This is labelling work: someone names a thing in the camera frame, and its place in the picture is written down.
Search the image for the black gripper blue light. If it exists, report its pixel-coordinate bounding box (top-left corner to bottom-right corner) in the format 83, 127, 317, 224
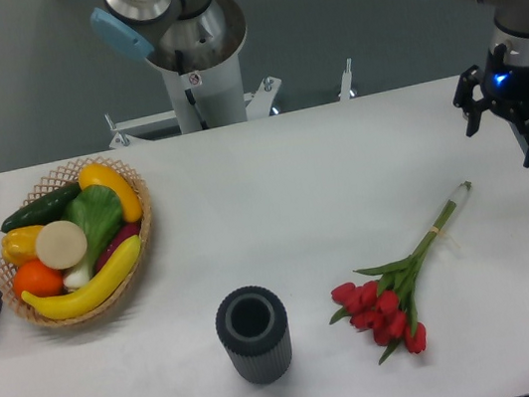
452, 40, 529, 168

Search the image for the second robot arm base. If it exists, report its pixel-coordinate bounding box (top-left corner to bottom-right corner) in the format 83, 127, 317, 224
89, 0, 248, 75

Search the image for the red tulip bouquet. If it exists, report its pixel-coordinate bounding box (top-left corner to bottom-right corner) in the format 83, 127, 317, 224
329, 180, 473, 364

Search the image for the white metal robot stand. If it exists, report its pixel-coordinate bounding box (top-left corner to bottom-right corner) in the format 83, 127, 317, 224
96, 36, 361, 151

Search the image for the dark grey ribbed vase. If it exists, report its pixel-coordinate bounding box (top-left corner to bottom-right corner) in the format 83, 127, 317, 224
215, 286, 293, 385

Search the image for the purple eggplant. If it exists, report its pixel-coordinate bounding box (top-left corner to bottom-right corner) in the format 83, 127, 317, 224
94, 223, 140, 273

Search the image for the yellow plastic banana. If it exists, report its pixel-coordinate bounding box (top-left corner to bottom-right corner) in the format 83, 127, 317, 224
21, 235, 142, 320

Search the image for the yellow squash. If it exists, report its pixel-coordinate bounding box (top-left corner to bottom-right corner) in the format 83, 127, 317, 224
78, 163, 143, 223

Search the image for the green bok choy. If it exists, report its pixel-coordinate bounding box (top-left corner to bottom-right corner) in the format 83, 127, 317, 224
62, 185, 123, 292

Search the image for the green cucumber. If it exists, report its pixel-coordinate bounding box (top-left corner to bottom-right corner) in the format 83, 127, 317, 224
0, 182, 82, 234

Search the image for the beige round disc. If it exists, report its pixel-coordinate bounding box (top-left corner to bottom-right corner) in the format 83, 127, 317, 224
35, 220, 88, 270

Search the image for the orange fruit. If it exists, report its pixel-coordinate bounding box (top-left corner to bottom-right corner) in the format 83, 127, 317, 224
13, 260, 64, 298

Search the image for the yellow bell pepper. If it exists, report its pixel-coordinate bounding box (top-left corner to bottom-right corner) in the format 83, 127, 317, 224
1, 225, 44, 267

